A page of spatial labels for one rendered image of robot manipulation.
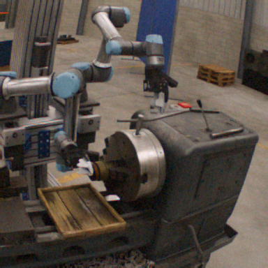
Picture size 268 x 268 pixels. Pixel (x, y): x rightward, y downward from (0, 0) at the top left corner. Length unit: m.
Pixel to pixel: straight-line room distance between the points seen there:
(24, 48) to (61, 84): 0.56
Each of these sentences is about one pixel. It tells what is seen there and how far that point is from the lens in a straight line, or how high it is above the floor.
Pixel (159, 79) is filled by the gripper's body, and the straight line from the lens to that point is 1.41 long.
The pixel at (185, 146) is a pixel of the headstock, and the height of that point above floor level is 1.24.
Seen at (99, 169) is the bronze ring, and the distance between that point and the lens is 1.35.
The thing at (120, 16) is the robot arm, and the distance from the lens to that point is 1.80.
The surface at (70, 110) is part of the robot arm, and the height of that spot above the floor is 1.23.
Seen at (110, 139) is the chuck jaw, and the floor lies 1.19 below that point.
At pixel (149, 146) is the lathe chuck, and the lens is 1.35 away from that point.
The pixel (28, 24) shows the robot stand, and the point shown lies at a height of 1.66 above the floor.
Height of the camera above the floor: 1.77
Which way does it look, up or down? 23 degrees down
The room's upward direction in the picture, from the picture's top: 9 degrees clockwise
